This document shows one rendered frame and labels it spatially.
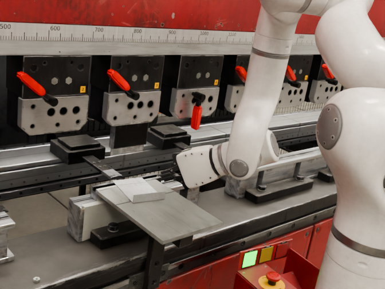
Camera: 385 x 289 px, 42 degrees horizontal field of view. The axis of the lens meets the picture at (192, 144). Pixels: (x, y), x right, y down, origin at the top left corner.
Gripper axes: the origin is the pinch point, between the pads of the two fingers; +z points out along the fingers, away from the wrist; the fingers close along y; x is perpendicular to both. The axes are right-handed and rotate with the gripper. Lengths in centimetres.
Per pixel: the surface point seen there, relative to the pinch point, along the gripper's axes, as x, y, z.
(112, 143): 15.4, 14.7, 2.8
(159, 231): 29.4, -5.1, -8.9
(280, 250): -11.8, -33.1, -19.7
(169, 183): -2.4, -3.1, 1.4
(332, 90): -56, 0, -42
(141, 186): 11.0, 1.5, 2.2
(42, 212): -120, -28, 152
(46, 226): -107, -34, 143
